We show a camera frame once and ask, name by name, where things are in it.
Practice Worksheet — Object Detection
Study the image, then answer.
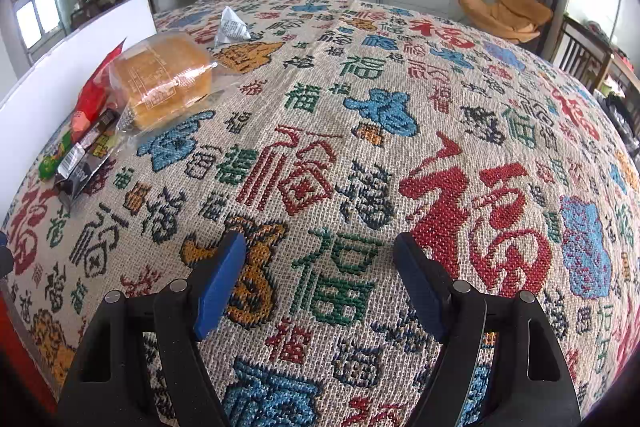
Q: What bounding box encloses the glass sliding door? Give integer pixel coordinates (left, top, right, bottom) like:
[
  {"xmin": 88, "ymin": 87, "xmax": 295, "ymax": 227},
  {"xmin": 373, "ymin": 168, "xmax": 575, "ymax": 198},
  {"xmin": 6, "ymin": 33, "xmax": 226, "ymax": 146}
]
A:
[{"xmin": 12, "ymin": 0, "xmax": 98, "ymax": 52}]

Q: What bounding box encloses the red snack packet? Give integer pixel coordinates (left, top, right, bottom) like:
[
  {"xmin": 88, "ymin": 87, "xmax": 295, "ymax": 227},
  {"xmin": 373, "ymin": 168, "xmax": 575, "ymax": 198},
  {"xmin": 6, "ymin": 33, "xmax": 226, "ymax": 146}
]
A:
[{"xmin": 70, "ymin": 38, "xmax": 128, "ymax": 142}]

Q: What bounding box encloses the orange lounge chair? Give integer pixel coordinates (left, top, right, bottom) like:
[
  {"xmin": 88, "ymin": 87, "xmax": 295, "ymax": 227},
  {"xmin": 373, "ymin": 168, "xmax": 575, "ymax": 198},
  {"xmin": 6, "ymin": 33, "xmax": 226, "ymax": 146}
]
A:
[{"xmin": 458, "ymin": 0, "xmax": 554, "ymax": 45}]

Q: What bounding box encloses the green snack packet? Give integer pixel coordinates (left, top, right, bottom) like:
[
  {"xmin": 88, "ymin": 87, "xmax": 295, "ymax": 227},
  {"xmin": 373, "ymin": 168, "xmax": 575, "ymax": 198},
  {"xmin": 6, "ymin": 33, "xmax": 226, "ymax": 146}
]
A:
[{"xmin": 39, "ymin": 132, "xmax": 76, "ymax": 182}]

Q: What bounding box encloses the cluttered wooden table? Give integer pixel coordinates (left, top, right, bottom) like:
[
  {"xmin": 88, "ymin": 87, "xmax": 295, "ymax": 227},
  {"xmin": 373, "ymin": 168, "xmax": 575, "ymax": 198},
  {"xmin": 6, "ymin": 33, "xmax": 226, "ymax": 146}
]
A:
[{"xmin": 595, "ymin": 22, "xmax": 640, "ymax": 108}]

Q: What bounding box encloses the silver triangular snack packet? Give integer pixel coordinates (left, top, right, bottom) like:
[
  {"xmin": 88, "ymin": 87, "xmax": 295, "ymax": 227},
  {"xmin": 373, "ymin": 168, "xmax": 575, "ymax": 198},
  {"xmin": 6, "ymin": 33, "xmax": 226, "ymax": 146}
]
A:
[{"xmin": 214, "ymin": 6, "xmax": 252, "ymax": 50}]

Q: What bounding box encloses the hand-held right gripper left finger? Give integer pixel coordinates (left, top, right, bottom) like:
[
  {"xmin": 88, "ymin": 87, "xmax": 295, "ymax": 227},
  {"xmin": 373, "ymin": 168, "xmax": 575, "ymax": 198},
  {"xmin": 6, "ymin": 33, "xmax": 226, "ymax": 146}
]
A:
[{"xmin": 59, "ymin": 231, "xmax": 248, "ymax": 427}]

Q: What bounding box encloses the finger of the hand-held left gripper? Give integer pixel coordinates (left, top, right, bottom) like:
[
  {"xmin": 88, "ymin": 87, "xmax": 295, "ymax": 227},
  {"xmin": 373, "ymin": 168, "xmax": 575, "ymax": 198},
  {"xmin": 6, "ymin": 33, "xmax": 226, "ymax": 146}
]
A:
[{"xmin": 0, "ymin": 232, "xmax": 14, "ymax": 279}]

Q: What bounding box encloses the black snack packet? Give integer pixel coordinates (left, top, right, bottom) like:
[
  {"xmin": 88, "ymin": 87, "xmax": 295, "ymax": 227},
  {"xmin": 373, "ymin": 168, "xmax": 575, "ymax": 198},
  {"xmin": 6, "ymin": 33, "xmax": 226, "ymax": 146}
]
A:
[{"xmin": 54, "ymin": 108, "xmax": 121, "ymax": 202}]

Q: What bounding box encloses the printed woven blanket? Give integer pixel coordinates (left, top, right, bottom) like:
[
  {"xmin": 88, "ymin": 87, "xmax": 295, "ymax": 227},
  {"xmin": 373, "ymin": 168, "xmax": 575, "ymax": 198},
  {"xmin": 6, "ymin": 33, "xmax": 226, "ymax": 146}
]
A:
[{"xmin": 0, "ymin": 0, "xmax": 640, "ymax": 427}]

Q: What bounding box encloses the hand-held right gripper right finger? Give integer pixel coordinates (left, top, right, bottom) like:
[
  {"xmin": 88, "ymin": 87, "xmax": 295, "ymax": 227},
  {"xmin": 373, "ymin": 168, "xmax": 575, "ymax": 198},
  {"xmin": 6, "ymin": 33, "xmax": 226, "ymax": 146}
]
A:
[{"xmin": 392, "ymin": 232, "xmax": 583, "ymax": 427}]

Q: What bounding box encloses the white board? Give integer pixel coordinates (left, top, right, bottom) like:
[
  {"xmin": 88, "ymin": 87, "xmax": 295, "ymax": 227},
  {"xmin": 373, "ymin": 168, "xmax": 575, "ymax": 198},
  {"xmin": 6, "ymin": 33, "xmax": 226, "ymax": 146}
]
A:
[{"xmin": 0, "ymin": 0, "xmax": 158, "ymax": 168}]

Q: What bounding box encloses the dark wooden chair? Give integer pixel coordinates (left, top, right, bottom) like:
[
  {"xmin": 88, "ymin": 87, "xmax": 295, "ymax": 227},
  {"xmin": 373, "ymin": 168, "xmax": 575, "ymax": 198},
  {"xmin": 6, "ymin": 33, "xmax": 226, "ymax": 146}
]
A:
[{"xmin": 550, "ymin": 13, "xmax": 613, "ymax": 92}]

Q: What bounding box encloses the packaged bread loaf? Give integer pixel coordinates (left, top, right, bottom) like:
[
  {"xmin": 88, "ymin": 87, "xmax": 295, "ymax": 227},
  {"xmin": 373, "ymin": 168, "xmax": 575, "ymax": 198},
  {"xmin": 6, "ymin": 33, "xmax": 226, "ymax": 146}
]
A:
[{"xmin": 107, "ymin": 32, "xmax": 221, "ymax": 132}]

